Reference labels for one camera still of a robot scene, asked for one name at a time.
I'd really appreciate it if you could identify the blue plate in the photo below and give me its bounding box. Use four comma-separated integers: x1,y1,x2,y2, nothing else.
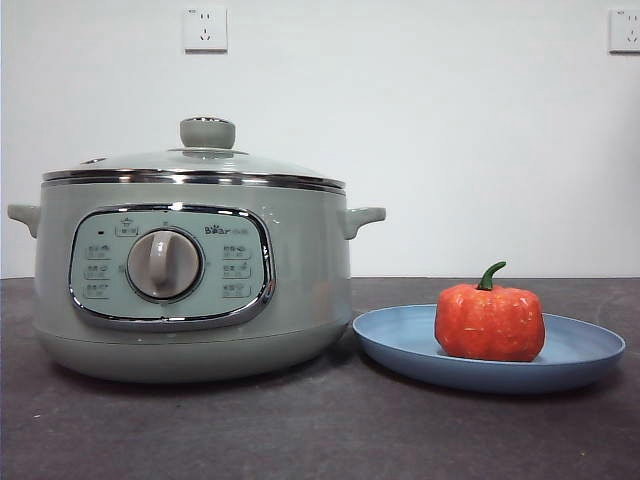
352,303,627,395

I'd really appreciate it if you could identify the pale green electric steamer pot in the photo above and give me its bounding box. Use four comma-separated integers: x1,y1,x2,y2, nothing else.
6,174,387,385

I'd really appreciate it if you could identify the orange pumpkin with green stem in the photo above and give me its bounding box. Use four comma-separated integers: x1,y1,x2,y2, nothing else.
433,260,546,363

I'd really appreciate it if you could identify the white wall socket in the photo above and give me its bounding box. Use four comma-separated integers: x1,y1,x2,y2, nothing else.
182,7,229,54
608,7,640,55

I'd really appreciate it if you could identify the glass lid with green knob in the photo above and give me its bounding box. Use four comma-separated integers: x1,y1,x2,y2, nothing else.
41,116,347,189

